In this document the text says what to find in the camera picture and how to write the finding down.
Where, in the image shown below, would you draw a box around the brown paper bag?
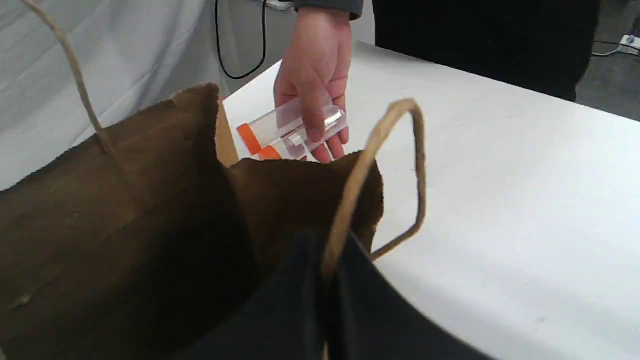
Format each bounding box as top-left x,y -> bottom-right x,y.
1,0 -> 426,360

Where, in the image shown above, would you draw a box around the person's bare hand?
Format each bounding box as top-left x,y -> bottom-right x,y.
273,6 -> 353,163

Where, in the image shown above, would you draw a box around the black hanging cable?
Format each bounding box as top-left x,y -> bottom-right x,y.
215,0 -> 267,81

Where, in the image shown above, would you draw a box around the clear plastic tubes orange caps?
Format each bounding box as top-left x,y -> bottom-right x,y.
236,96 -> 346,161

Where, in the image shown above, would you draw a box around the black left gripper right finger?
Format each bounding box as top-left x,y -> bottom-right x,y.
327,235 -> 488,360

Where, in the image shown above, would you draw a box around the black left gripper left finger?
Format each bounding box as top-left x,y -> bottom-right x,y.
174,232 -> 325,360

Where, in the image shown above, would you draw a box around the white power strip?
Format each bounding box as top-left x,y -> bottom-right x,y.
619,34 -> 640,51

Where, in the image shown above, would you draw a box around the white backdrop cloth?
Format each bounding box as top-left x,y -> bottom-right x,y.
0,0 -> 297,190

